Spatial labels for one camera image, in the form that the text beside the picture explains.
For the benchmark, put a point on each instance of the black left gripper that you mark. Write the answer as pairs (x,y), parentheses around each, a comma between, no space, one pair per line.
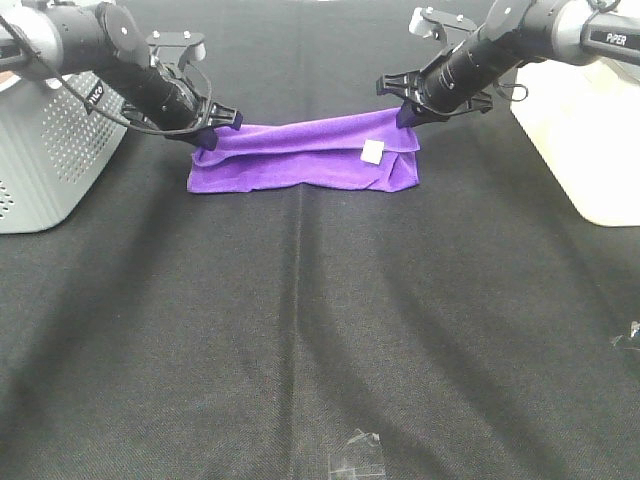
(201,118)

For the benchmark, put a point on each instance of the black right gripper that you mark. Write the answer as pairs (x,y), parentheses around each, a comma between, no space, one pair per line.
(419,108)

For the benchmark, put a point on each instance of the purple microfiber towel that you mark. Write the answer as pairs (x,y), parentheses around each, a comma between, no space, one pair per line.
(364,151)

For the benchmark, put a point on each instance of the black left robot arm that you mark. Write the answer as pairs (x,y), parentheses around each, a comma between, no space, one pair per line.
(54,39)

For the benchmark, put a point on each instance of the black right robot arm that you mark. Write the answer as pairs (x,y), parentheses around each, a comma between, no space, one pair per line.
(475,56)

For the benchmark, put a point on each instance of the grey perforated laundry basket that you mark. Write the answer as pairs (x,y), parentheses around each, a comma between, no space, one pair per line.
(52,152)

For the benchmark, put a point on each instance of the white plastic bin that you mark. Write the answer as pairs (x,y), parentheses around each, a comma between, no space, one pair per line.
(584,122)

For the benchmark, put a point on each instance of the clear tape at edge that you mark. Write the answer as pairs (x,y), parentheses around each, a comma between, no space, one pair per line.
(630,341)

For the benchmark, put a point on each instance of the clear tape piece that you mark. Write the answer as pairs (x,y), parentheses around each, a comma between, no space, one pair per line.
(360,457)

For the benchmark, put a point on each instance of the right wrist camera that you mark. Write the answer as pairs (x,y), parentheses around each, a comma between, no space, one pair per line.
(447,28)

